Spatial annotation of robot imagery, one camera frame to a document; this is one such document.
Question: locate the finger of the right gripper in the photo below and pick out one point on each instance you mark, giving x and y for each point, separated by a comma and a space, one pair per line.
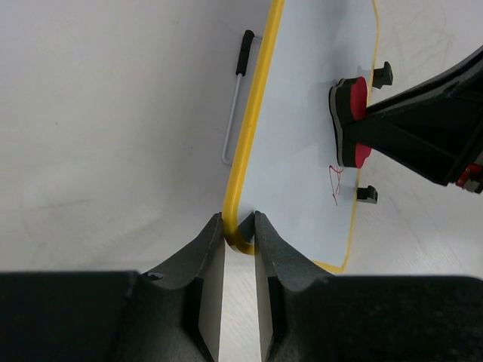
434, 128

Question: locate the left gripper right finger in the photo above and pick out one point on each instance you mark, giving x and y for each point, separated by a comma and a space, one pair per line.
308, 314

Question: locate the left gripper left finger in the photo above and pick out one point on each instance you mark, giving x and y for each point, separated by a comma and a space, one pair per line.
169, 313

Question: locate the red whiteboard eraser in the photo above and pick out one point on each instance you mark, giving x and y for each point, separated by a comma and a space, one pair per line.
347, 105

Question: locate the yellow framed whiteboard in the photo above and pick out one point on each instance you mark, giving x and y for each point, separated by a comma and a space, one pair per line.
285, 162

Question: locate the right black whiteboard foot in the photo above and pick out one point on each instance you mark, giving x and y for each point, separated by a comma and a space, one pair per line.
383, 76

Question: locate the black whiteboard foot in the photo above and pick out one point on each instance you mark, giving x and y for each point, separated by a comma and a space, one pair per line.
383, 76
367, 195

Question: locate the left black whiteboard foot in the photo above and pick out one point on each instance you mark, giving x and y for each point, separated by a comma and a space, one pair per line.
367, 195

